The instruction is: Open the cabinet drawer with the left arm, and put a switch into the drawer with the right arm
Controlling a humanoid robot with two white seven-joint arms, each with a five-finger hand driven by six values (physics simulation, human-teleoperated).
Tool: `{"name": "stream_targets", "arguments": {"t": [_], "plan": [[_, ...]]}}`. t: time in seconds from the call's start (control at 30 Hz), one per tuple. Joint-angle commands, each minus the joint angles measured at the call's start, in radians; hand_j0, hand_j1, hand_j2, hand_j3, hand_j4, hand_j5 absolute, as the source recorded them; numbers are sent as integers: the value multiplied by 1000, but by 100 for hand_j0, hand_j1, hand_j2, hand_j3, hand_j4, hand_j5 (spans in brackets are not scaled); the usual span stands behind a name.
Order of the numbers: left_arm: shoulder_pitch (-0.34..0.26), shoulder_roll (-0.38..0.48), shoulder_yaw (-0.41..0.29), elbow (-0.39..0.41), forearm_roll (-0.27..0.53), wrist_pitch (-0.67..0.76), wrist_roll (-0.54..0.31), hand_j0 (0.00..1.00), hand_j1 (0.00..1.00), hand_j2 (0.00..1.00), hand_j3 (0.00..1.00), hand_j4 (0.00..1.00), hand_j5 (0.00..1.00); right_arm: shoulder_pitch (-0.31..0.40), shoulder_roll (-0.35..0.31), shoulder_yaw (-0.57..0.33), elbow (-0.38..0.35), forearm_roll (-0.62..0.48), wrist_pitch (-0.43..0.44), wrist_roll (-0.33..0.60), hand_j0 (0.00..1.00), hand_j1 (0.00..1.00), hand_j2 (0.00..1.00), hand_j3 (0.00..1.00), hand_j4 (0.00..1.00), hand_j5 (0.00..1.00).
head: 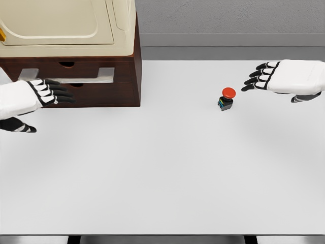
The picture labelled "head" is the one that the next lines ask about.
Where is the red button emergency switch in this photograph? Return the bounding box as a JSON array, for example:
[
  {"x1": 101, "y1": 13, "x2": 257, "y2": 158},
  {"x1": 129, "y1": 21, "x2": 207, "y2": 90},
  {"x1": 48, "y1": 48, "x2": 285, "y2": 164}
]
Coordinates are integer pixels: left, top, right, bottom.
[{"x1": 217, "y1": 87, "x2": 237, "y2": 113}]

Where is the cream plastic appliance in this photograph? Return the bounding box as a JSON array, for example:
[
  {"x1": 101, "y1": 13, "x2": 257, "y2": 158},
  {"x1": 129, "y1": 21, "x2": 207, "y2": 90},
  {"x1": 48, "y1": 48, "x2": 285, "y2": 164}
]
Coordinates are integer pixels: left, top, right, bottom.
[{"x1": 0, "y1": 0, "x2": 137, "y2": 58}]

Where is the brown plain drawer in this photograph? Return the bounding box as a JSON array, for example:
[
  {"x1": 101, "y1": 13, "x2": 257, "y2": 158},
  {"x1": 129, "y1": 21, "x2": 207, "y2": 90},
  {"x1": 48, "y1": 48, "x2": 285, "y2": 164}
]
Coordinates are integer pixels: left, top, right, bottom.
[{"x1": 42, "y1": 82, "x2": 140, "y2": 108}]

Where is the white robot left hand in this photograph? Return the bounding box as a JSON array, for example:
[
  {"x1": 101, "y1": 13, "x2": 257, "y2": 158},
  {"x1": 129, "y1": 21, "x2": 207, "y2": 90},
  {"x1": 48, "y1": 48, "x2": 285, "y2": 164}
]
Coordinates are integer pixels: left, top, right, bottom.
[{"x1": 0, "y1": 78, "x2": 76, "y2": 134}]

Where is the brown wooden cabinet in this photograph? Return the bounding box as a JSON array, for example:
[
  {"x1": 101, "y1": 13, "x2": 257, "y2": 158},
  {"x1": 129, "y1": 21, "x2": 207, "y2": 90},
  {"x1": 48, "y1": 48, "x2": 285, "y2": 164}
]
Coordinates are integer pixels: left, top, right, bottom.
[{"x1": 0, "y1": 12, "x2": 143, "y2": 108}]

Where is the brown drawer with silver handle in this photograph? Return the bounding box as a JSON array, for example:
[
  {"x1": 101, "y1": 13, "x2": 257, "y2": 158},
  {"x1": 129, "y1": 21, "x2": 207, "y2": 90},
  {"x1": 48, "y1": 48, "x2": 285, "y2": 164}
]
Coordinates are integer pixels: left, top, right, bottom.
[{"x1": 0, "y1": 60, "x2": 136, "y2": 84}]

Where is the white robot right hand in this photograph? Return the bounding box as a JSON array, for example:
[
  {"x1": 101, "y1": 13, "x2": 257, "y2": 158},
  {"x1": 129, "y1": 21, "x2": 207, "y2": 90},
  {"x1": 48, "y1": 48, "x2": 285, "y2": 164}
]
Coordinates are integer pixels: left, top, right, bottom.
[{"x1": 241, "y1": 59, "x2": 325, "y2": 103}]

